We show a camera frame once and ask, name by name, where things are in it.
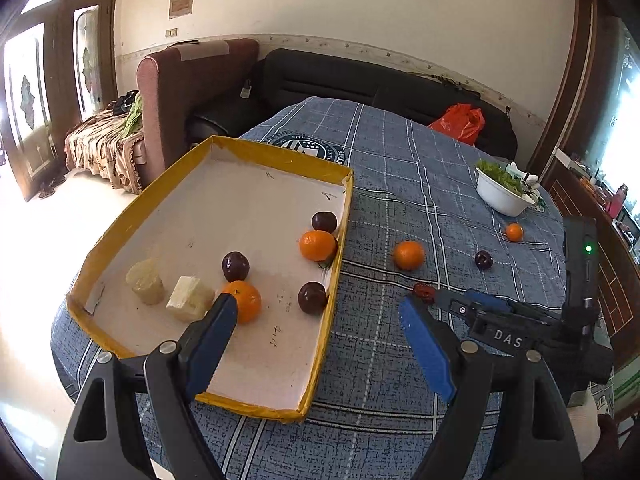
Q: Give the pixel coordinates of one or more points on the brown wall plaque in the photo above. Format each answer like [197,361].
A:
[181,4]

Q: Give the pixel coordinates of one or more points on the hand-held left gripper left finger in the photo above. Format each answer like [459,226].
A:
[210,340]

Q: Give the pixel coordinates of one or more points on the small dark purple plum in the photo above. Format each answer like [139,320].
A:
[324,221]

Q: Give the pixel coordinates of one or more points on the pale sugarcane piece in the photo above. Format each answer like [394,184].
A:
[145,281]
[189,298]

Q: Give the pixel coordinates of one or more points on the white plastic object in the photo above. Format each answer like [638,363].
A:
[522,176]

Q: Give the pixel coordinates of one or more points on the patterned brown couch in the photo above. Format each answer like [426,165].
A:
[100,150]

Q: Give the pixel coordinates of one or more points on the pink bottle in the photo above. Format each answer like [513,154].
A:
[621,200]

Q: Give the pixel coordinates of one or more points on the orange tangerine with leaf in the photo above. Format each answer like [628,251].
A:
[317,245]

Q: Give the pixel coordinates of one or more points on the black sofa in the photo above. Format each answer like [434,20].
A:
[325,77]

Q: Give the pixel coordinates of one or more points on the person's right forearm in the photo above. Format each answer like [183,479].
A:
[587,425]

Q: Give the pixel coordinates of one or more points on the blue plaid tablecloth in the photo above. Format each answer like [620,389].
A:
[380,200]

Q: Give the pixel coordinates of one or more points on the green lettuce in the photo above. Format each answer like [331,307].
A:
[495,170]

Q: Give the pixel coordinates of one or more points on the small orange tangerine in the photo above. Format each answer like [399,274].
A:
[514,232]

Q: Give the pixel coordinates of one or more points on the green white object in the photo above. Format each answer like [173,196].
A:
[536,199]

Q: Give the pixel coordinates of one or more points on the wooden glass door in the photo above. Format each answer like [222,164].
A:
[55,75]

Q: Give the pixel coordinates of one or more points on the red plastic bag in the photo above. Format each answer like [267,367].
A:
[457,122]

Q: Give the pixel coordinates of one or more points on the yellow cardboard tray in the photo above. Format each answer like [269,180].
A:
[235,200]

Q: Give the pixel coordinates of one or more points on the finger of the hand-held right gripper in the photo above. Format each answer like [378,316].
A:
[455,302]
[490,300]

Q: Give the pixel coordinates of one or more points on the red date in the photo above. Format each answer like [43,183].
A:
[424,291]

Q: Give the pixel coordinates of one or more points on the white bowl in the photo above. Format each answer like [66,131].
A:
[502,200]

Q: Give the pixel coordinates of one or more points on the pile of clothes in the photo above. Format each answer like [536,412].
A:
[129,112]

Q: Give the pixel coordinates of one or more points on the maroon armchair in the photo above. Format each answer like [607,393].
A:
[190,90]

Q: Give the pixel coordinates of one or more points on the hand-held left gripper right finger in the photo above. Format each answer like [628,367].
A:
[425,345]

